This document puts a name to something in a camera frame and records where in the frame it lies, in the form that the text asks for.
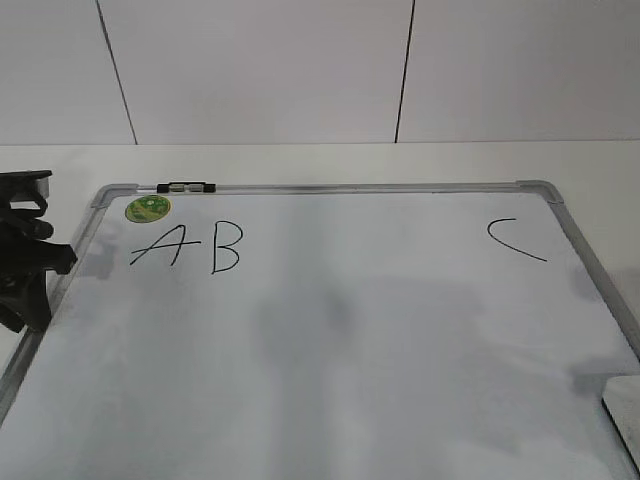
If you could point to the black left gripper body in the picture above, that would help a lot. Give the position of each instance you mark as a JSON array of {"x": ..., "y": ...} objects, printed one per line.
[{"x": 24, "y": 246}]

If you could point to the round green magnet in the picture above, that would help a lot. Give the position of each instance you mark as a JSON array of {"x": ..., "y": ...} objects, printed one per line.
[{"x": 147, "y": 209}]

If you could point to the white whiteboard eraser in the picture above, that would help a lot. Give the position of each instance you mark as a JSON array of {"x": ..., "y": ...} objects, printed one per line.
[{"x": 621, "y": 397}]

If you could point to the grey framed whiteboard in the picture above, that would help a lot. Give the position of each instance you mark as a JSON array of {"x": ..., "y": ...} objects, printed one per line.
[{"x": 325, "y": 332}]

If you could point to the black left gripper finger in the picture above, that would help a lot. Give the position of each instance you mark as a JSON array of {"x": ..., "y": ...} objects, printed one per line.
[
  {"x": 59, "y": 258},
  {"x": 24, "y": 302}
]

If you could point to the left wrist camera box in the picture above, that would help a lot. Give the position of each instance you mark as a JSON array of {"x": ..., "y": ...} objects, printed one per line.
[{"x": 25, "y": 186}]

